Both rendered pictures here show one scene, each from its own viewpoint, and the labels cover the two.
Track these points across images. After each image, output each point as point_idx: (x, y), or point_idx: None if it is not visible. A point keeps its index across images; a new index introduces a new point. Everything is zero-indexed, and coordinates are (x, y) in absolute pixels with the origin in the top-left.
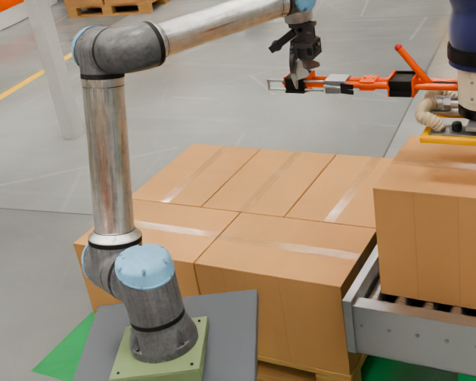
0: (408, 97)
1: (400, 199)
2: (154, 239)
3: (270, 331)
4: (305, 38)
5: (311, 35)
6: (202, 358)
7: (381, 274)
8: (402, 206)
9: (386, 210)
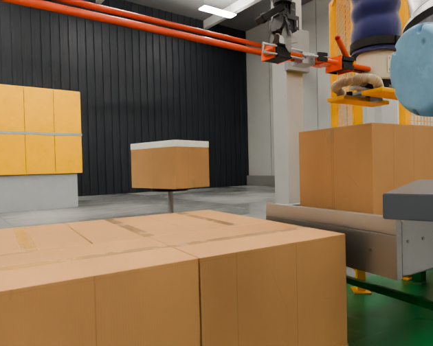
0: (352, 68)
1: (386, 130)
2: (95, 263)
3: (282, 326)
4: (290, 13)
5: (295, 12)
6: None
7: (374, 207)
8: (387, 137)
9: (379, 142)
